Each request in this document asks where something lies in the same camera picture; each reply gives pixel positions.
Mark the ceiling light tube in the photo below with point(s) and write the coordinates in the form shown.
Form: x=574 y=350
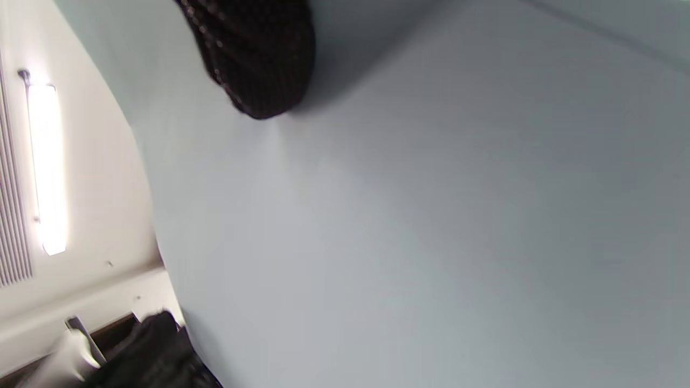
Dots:
x=47 y=172

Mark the person's right hand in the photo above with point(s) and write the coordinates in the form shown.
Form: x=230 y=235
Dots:
x=259 y=54

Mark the ceiling air vent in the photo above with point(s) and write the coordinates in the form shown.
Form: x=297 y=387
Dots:
x=11 y=215

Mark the black office chair with armrests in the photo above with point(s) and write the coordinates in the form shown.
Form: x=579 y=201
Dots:
x=151 y=355

